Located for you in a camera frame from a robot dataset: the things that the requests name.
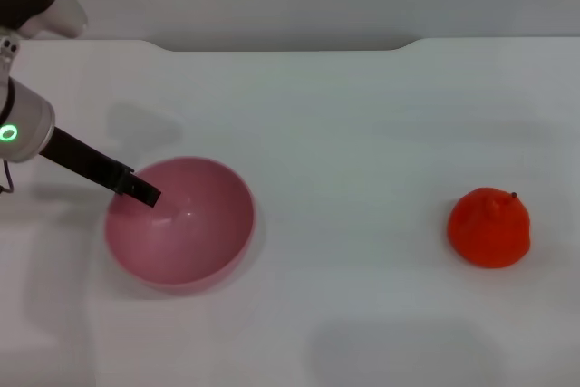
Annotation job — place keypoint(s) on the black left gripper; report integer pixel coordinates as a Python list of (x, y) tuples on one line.
[(81, 153)]

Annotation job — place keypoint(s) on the pink plastic bowl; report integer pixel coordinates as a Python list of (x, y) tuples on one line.
[(190, 242)]

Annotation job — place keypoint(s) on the orange fruit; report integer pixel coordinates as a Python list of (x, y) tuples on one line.
[(489, 229)]

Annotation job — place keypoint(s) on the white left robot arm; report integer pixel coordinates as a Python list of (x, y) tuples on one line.
[(25, 119)]

